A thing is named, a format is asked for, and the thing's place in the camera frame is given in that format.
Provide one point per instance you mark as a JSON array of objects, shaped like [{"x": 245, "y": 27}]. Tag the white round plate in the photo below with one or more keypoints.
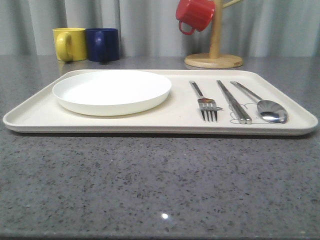
[{"x": 112, "y": 92}]

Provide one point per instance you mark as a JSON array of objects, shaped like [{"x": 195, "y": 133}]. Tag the silver metal fork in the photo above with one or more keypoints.
[{"x": 207, "y": 106}]

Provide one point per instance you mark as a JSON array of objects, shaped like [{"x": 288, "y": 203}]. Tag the cream rabbit serving tray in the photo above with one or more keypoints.
[{"x": 41, "y": 113}]

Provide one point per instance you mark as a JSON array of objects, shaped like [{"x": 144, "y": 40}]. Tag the red mug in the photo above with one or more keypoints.
[{"x": 194, "y": 15}]

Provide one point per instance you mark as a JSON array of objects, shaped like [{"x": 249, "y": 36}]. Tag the silver metal spoon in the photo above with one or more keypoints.
[{"x": 270, "y": 111}]

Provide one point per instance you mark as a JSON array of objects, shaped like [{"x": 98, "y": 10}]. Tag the silver metal chopstick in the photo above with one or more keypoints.
[
  {"x": 231, "y": 102},
  {"x": 248, "y": 118}
]

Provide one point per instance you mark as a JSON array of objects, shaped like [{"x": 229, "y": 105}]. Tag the wooden mug tree stand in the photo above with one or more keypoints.
[{"x": 215, "y": 59}]

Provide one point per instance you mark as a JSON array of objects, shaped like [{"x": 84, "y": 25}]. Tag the yellow mug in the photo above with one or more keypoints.
[{"x": 70, "y": 44}]

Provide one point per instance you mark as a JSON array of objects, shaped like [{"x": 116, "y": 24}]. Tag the dark blue mug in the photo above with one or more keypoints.
[{"x": 102, "y": 44}]

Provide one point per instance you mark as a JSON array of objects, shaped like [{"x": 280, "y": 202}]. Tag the grey curtain backdrop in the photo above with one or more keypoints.
[{"x": 250, "y": 28}]

